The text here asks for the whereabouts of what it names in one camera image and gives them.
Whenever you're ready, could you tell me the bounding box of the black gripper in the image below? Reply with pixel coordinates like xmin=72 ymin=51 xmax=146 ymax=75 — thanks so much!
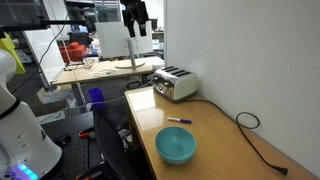
xmin=119 ymin=0 xmax=150 ymax=38

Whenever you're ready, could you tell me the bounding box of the teal bowl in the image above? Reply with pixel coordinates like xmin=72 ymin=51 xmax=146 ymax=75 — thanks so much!
xmin=154 ymin=125 xmax=197 ymax=166

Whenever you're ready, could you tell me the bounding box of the white monitor on stand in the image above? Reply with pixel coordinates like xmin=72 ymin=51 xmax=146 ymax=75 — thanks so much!
xmin=95 ymin=20 xmax=154 ymax=71

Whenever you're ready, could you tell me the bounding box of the silver cream toaster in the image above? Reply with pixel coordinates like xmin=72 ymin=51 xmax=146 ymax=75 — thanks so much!
xmin=152 ymin=65 xmax=199 ymax=103

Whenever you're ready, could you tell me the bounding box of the red armchair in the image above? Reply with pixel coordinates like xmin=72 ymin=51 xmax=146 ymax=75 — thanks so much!
xmin=58 ymin=41 xmax=87 ymax=65

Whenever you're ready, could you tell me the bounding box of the wooden office desk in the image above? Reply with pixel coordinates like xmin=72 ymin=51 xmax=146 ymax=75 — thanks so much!
xmin=51 ymin=55 xmax=165 ymax=86

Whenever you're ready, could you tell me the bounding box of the purple and white marker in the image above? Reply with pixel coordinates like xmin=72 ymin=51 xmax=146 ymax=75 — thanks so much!
xmin=166 ymin=116 xmax=193 ymax=125

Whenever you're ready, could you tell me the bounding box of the black office chair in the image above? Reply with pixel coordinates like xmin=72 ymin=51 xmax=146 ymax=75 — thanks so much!
xmin=92 ymin=108 xmax=142 ymax=180

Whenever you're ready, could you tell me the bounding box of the yellow panel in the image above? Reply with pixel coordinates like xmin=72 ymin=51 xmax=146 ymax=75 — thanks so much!
xmin=0 ymin=32 xmax=27 ymax=75

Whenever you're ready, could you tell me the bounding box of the black perforated breadboard table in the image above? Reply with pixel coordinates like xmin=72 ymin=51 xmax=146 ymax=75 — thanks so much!
xmin=39 ymin=111 xmax=105 ymax=180

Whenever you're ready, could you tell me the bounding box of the coiled white cable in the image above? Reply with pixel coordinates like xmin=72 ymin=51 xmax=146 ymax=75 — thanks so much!
xmin=92 ymin=68 xmax=117 ymax=78

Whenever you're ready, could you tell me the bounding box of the black camera boom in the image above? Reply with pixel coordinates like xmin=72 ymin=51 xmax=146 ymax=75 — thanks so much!
xmin=0 ymin=0 xmax=98 ymax=33

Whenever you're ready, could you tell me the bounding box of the orange handled clamp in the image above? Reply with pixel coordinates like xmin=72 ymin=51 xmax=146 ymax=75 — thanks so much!
xmin=78 ymin=127 xmax=96 ymax=140
xmin=74 ymin=162 xmax=105 ymax=180

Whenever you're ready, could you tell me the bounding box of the black power cable with plug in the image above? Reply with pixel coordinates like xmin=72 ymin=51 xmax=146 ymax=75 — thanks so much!
xmin=185 ymin=97 xmax=290 ymax=177

